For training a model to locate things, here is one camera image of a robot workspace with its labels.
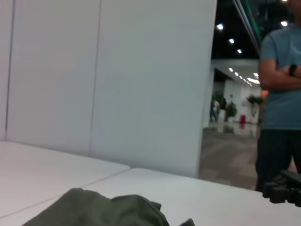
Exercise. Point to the tall green indoor plant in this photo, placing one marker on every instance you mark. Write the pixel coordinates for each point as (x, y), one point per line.
(231, 110)

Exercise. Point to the distant blurred walking person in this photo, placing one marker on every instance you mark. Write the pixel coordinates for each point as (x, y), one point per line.
(214, 110)

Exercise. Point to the red floor box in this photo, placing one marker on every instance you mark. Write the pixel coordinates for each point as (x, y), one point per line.
(242, 118)

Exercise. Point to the small green potted plant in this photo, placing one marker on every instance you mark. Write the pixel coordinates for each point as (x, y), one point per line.
(255, 100)

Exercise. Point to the bare person forearm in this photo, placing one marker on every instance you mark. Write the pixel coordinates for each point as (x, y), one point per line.
(275, 82)

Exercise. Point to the dark green FREE t-shirt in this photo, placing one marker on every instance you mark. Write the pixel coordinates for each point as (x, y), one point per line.
(105, 212)

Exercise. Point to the orange blurred furniture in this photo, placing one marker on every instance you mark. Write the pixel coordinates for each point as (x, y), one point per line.
(265, 94)

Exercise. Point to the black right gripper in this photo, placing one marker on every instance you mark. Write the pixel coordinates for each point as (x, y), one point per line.
(294, 186)

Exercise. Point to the black wristband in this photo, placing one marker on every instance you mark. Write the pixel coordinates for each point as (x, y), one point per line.
(292, 70)

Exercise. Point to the person in blue shirt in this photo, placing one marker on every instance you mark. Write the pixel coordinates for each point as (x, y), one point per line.
(279, 106)

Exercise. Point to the forearm with black wristband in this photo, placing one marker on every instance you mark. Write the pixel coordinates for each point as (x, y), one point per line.
(285, 71)

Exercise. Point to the white display stand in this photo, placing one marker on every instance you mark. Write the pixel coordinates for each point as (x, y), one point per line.
(253, 113)

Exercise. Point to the grey diagonal ceiling beam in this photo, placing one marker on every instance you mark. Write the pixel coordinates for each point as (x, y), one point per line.
(248, 22)

